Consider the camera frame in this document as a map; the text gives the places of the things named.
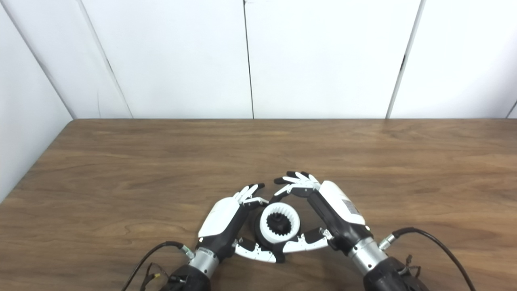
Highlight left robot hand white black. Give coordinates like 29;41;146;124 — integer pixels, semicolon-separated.
197;183;280;263

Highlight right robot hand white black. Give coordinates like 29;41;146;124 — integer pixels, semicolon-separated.
269;171;372;255

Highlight white toothed ring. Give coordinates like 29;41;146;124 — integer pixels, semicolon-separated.
260;202;301;244

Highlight round black part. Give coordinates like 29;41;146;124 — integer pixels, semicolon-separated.
254;210;303;263

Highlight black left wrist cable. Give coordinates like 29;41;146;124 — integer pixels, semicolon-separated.
121;241;195;291

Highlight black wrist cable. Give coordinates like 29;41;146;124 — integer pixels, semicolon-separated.
378;227;477;291
121;241;195;291

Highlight thin left arm wires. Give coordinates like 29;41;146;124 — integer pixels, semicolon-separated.
139;263;186;291

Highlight thin arm wires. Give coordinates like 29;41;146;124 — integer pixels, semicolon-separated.
139;263;186;291
398;255;422;279

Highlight thin right arm wires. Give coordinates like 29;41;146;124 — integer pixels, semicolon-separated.
398;255;422;279

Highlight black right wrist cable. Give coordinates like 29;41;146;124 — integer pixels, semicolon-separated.
378;227;477;291

